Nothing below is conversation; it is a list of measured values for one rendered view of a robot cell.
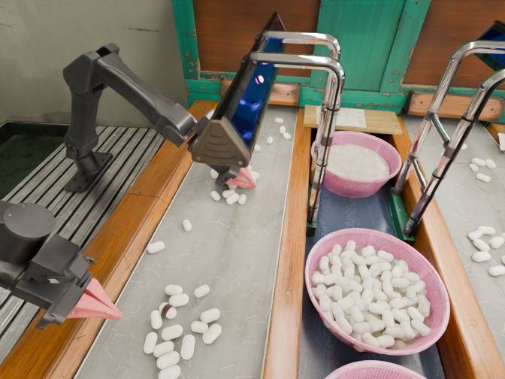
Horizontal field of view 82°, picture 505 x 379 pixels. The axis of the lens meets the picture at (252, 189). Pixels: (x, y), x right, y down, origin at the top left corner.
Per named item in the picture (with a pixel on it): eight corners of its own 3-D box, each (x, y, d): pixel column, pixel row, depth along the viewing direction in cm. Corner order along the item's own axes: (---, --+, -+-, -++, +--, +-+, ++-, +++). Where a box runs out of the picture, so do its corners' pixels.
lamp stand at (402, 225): (397, 249, 74) (495, 70, 45) (385, 196, 89) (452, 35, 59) (479, 260, 72) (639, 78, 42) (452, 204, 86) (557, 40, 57)
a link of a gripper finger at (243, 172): (265, 169, 82) (239, 149, 78) (261, 186, 76) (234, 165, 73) (249, 182, 86) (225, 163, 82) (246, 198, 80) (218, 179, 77)
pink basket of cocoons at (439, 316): (327, 387, 52) (337, 369, 45) (285, 262, 71) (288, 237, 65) (459, 356, 56) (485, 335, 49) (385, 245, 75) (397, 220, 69)
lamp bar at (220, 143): (191, 163, 40) (182, 116, 36) (261, 39, 86) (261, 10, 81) (248, 170, 39) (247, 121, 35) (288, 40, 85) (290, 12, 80)
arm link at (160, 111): (201, 116, 74) (97, 28, 68) (182, 134, 67) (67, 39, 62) (182, 144, 82) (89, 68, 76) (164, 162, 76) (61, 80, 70)
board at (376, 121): (303, 126, 103) (303, 123, 102) (304, 107, 114) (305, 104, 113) (401, 134, 98) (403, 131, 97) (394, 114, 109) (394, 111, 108)
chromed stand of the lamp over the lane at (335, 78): (243, 228, 79) (238, 55, 50) (255, 181, 94) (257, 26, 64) (314, 238, 77) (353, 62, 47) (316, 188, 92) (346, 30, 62)
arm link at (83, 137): (97, 149, 95) (110, 67, 72) (81, 160, 91) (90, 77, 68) (80, 137, 94) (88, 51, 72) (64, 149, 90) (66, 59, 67)
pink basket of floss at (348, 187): (349, 218, 82) (358, 193, 76) (291, 169, 99) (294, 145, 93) (409, 185, 93) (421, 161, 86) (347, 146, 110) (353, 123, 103)
